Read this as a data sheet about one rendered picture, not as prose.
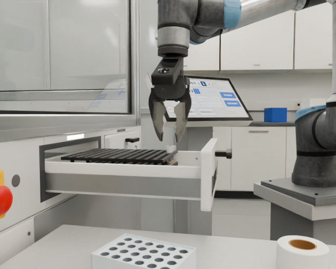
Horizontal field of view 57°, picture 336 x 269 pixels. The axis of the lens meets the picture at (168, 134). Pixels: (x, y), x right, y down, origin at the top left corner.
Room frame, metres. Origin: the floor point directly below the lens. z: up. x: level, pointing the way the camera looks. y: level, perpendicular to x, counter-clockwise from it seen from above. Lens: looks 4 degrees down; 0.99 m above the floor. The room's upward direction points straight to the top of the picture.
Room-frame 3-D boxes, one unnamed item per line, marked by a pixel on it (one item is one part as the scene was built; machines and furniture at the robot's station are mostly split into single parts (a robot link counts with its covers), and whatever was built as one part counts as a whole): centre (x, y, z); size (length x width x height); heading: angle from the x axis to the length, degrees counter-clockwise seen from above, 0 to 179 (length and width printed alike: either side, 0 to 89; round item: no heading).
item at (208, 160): (0.68, -0.10, 0.87); 0.29 x 0.02 x 0.11; 168
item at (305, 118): (0.94, -0.45, 0.95); 0.13 x 0.12 x 0.14; 11
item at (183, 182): (0.72, 0.11, 0.86); 0.40 x 0.26 x 0.06; 78
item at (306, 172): (0.95, -0.46, 0.83); 0.15 x 0.15 x 0.10
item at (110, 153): (0.72, 0.10, 0.87); 0.22 x 0.18 x 0.06; 78
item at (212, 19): (0.77, -0.11, 1.23); 0.11 x 0.11 x 0.08; 11
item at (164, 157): (0.70, 0.00, 0.90); 0.18 x 0.02 x 0.01; 168
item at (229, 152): (0.67, -0.12, 0.91); 0.07 x 0.04 x 0.01; 168
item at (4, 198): (0.41, 0.23, 0.88); 0.04 x 0.03 x 0.04; 168
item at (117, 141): (1.05, 0.15, 0.87); 0.29 x 0.02 x 0.11; 168
